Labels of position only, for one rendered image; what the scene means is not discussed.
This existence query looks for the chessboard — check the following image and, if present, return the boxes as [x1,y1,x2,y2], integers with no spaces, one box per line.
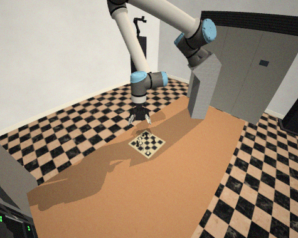
[128,130,166,159]

